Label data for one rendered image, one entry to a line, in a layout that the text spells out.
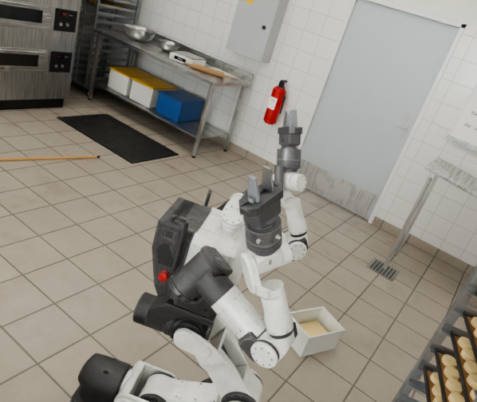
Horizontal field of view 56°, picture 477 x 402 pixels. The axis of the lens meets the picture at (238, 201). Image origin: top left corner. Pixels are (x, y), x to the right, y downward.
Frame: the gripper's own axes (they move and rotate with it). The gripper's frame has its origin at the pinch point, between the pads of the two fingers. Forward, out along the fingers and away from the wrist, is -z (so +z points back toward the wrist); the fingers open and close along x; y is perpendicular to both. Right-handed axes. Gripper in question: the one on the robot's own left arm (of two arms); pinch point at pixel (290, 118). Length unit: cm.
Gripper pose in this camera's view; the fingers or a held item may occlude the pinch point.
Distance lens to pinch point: 166.6
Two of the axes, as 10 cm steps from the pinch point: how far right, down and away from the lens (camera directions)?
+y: -9.3, 0.2, -3.6
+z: -0.3, 9.9, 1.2
